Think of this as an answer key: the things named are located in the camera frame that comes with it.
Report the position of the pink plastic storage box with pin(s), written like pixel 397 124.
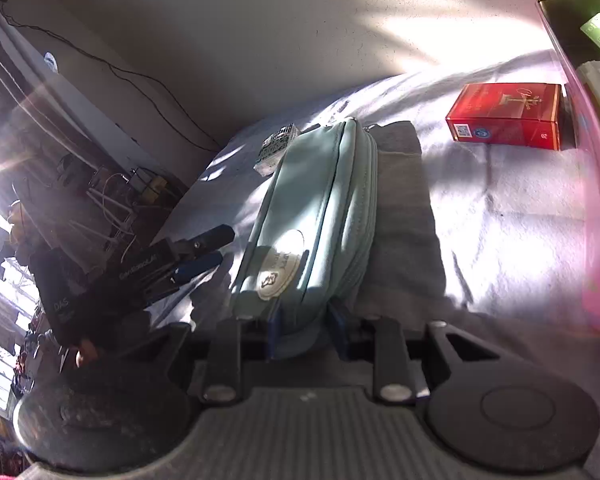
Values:
pixel 597 210

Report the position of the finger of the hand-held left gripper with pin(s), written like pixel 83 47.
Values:
pixel 207 237
pixel 197 264

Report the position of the person's left hand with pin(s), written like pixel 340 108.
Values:
pixel 86 354

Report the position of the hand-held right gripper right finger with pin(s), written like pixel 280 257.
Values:
pixel 337 330

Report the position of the red cardboard box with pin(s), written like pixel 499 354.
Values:
pixel 505 117

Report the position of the small white patterned box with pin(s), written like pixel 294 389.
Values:
pixel 275 150

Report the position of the crumpled plastic scrap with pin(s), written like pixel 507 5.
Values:
pixel 50 61

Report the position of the patterned curtain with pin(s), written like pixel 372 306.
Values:
pixel 10 125

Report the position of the yellow plush toy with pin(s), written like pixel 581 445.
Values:
pixel 16 222

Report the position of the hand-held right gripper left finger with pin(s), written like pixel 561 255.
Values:
pixel 274 332

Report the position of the white router with antennas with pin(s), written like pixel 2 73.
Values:
pixel 112 200

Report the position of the grey towel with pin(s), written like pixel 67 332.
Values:
pixel 405 220

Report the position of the light green zipper pouch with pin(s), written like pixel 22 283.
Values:
pixel 310 220

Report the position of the yellow power strip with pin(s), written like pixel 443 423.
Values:
pixel 152 185

